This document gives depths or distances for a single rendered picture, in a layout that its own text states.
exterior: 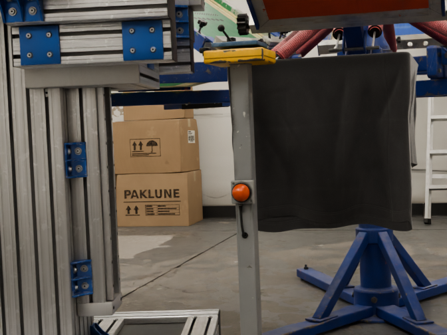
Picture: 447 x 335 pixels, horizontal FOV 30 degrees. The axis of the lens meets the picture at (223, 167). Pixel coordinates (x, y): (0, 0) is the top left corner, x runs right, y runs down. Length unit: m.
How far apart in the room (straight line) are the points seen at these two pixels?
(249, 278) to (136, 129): 4.89
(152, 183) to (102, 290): 4.51
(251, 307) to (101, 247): 0.47
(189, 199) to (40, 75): 4.63
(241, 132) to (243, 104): 0.06
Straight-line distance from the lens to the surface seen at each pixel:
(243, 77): 1.79
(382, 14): 2.73
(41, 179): 2.07
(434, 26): 3.14
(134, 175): 6.66
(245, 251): 1.81
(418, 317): 3.14
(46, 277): 2.09
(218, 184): 6.94
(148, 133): 6.60
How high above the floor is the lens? 0.80
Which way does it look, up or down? 3 degrees down
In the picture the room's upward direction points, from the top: 2 degrees counter-clockwise
